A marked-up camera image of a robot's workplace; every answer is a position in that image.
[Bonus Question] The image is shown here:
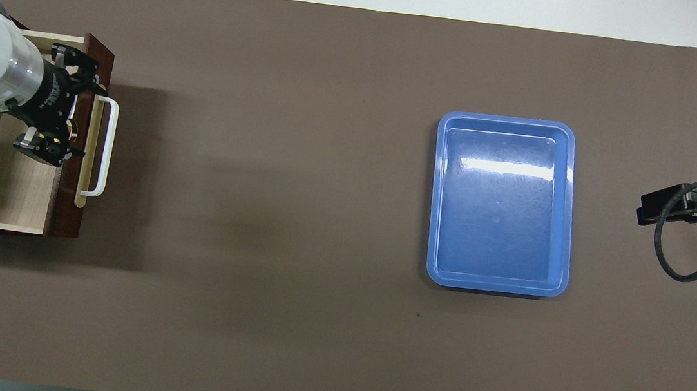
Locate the blue plastic tray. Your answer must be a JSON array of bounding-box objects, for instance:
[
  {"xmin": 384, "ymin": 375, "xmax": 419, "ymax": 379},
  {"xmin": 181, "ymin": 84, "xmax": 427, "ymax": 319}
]
[{"xmin": 421, "ymin": 109, "xmax": 586, "ymax": 301}]

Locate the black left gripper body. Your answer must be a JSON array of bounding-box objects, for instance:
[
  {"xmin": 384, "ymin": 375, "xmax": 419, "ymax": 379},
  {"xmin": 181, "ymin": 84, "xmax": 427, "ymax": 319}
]
[{"xmin": 6, "ymin": 55, "xmax": 81, "ymax": 138}]

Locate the brown table mat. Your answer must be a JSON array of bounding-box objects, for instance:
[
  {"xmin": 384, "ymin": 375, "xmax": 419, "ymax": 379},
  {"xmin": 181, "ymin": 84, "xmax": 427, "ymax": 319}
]
[{"xmin": 0, "ymin": 0, "xmax": 697, "ymax": 391}]

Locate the wooden drawer with white handle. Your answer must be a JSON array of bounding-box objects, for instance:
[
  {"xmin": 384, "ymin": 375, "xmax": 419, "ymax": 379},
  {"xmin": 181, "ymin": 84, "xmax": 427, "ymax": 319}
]
[{"xmin": 0, "ymin": 23, "xmax": 128, "ymax": 247}]

